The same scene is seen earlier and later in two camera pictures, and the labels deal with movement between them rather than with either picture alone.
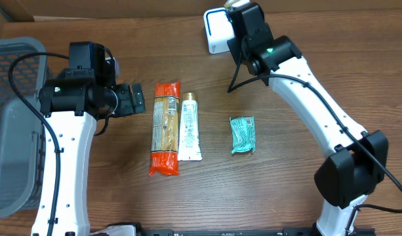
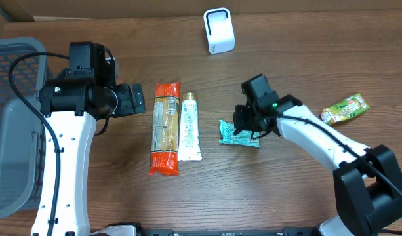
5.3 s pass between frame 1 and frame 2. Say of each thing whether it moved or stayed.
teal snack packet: moved
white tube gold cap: stayed
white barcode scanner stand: stayed
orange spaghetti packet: stayed
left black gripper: stayed
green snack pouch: moved
